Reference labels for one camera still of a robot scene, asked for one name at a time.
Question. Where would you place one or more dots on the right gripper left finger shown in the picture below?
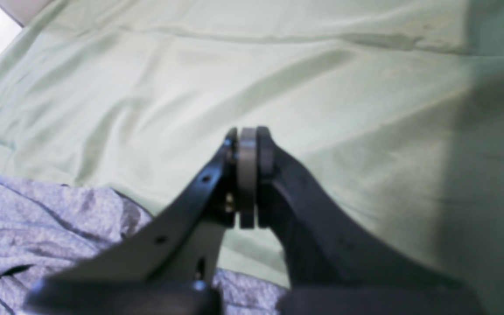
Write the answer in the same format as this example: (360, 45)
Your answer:
(167, 268)

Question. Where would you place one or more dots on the grey heathered T-shirt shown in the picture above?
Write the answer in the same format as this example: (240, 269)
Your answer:
(47, 227)

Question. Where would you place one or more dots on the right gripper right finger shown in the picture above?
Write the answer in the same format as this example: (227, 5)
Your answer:
(335, 266)

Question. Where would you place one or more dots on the green table cloth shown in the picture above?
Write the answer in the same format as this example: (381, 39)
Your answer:
(395, 106)

